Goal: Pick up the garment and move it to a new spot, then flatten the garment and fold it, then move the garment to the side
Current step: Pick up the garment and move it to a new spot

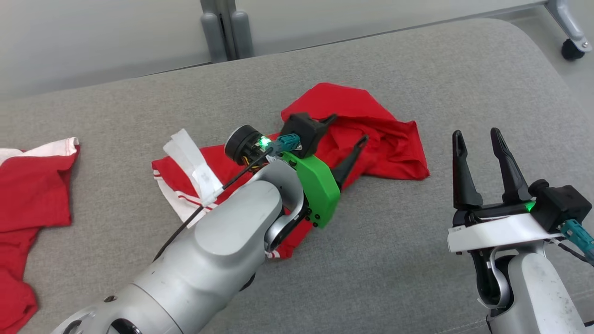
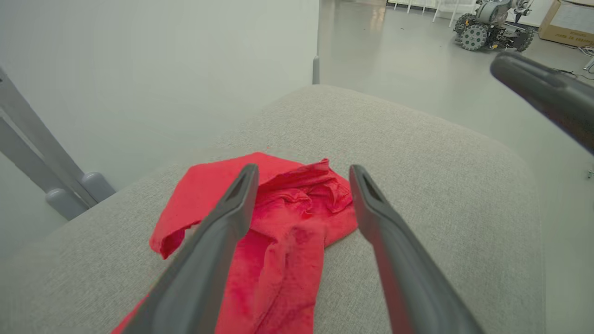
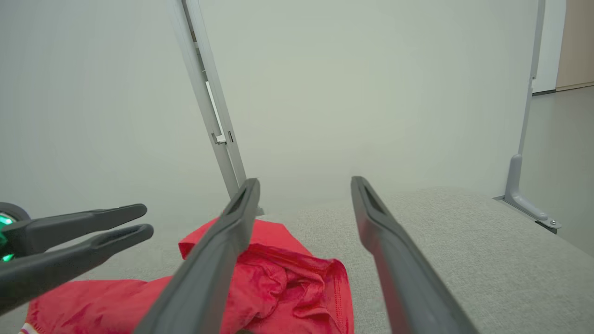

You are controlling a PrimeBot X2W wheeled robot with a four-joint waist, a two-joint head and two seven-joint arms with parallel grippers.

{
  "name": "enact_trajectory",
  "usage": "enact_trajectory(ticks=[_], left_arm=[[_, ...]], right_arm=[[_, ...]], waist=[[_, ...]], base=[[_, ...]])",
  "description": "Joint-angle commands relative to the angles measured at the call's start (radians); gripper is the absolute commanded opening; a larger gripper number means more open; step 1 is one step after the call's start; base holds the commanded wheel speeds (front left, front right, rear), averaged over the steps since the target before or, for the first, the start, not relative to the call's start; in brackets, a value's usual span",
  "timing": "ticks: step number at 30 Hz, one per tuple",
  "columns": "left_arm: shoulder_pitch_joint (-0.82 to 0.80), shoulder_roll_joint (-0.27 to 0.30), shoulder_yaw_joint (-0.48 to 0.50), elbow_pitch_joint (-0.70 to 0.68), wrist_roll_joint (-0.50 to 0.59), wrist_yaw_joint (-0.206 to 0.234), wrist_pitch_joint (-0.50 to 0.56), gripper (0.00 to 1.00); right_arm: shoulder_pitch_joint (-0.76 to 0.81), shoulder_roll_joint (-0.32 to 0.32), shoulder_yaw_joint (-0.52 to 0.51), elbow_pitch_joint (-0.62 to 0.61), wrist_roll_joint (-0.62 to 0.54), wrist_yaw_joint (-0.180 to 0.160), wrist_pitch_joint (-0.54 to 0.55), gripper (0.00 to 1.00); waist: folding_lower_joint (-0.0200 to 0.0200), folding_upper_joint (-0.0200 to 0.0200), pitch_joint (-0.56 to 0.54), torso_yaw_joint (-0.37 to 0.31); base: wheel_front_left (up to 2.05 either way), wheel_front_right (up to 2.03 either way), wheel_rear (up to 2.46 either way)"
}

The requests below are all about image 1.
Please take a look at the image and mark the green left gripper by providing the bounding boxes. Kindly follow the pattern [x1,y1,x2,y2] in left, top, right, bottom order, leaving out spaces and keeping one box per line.
[280,114,369,229]

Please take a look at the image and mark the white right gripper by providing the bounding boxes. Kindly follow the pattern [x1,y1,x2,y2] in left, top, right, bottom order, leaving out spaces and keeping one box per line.
[447,128,564,254]

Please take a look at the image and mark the red shirt with white sleeve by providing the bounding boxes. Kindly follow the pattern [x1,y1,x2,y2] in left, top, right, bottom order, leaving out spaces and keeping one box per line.
[152,83,430,259]

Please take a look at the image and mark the red shorts with white stripe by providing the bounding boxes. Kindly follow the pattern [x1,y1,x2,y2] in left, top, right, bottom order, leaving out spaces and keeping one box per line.
[0,137,80,334]

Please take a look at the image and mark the white tape tag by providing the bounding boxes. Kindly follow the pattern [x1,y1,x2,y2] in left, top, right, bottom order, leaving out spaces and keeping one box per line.
[163,128,224,206]

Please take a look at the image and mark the black caster wheel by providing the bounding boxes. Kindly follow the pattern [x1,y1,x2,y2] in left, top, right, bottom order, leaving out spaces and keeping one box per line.
[561,39,586,61]

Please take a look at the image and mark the grey metal table leg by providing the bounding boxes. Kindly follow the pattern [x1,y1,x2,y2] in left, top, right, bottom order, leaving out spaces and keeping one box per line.
[544,0,593,52]

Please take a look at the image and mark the black right cable, teal plug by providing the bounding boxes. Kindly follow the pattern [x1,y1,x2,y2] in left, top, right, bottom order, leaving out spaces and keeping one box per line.
[555,219,594,267]

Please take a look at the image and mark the grey partition post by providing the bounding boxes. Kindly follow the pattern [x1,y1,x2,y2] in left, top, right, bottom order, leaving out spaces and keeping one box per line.
[200,0,255,63]

